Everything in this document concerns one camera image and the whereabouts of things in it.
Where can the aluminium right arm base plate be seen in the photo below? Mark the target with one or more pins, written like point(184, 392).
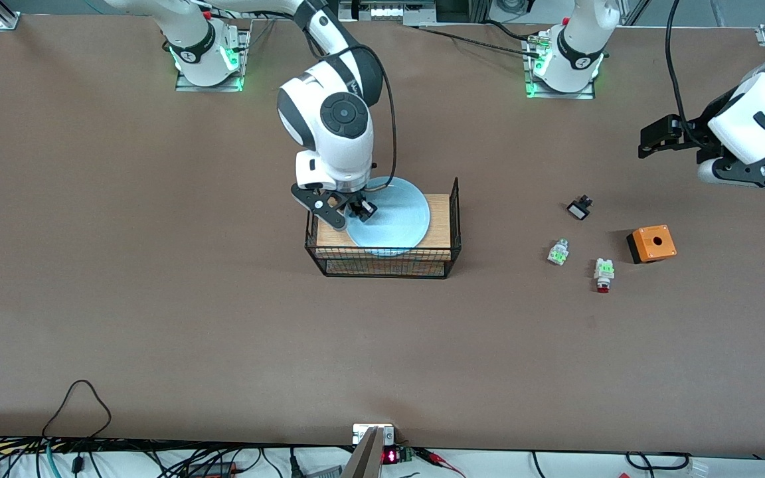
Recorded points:
point(210, 87)

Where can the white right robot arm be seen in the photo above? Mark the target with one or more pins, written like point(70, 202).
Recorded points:
point(190, 40)

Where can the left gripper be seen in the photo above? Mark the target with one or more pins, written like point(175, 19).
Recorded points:
point(700, 135)

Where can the light blue round plate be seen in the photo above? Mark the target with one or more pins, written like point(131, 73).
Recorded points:
point(396, 219)

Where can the aluminium left arm base plate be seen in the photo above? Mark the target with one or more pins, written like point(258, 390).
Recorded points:
point(562, 95)

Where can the orange button enclosure box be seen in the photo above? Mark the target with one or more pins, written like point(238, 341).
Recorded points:
point(661, 249)

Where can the aluminium corner profile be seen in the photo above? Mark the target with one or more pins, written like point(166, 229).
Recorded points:
point(7, 16)

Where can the black white square push button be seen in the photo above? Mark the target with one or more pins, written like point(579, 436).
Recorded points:
point(578, 212)

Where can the small white box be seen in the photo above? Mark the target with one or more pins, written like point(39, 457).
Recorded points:
point(359, 435)

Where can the red clip lead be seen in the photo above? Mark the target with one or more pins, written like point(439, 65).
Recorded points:
point(432, 455)

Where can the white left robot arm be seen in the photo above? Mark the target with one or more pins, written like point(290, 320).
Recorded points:
point(578, 40)

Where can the red digit display module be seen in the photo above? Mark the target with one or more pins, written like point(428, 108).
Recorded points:
point(390, 456)

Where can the grey metal bar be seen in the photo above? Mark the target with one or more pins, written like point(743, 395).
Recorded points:
point(362, 465)

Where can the white lit device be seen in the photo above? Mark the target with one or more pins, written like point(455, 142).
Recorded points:
point(396, 12)

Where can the light wooden shelf block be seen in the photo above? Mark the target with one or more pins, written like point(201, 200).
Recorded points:
point(441, 226)

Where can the red push button switch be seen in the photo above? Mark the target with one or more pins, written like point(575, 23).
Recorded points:
point(603, 269)

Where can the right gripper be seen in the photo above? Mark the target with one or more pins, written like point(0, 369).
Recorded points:
point(358, 203)

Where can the green push button switch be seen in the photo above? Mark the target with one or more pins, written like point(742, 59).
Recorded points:
point(558, 253)

